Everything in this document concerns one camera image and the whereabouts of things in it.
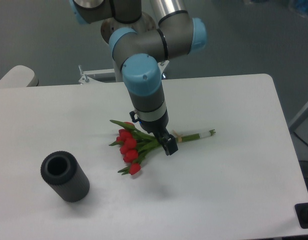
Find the red tulip bouquet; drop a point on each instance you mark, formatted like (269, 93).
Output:
(134, 146)

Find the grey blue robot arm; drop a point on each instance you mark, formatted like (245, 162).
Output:
(137, 51)

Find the black device at table edge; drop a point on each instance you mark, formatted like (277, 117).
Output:
(302, 214)

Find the dark grey ribbed vase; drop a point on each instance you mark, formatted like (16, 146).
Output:
(61, 171)

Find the blue plastic bag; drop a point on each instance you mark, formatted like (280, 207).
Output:
(300, 7)

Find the white chair armrest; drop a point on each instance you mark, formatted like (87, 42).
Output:
(19, 76)

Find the white furniture frame right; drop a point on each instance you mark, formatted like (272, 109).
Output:
(299, 118)

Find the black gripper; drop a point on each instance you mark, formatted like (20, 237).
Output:
(158, 129)

